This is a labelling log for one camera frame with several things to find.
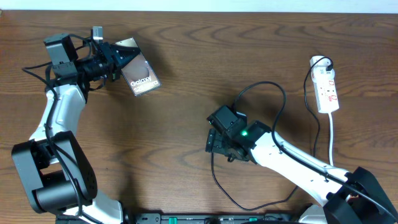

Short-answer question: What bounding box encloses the silver Galaxy smartphone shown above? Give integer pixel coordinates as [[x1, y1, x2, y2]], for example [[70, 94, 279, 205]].
[[113, 37, 161, 96]]

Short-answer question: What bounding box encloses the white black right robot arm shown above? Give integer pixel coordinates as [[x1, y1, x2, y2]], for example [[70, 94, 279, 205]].
[[206, 105, 397, 223]]

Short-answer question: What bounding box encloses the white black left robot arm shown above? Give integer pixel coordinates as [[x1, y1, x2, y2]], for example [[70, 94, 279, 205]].
[[12, 31, 140, 223]]

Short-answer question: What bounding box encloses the white USB charger adapter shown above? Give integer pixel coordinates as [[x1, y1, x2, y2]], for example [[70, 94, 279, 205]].
[[310, 55, 335, 82]]

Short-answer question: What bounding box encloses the white power strip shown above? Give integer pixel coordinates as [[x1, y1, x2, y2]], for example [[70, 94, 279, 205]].
[[309, 55, 340, 114]]

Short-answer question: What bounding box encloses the white power strip cord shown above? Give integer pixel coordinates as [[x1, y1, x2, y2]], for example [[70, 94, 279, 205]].
[[328, 112, 335, 167]]

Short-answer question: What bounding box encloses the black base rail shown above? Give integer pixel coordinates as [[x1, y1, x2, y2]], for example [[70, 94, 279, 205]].
[[125, 213, 296, 224]]

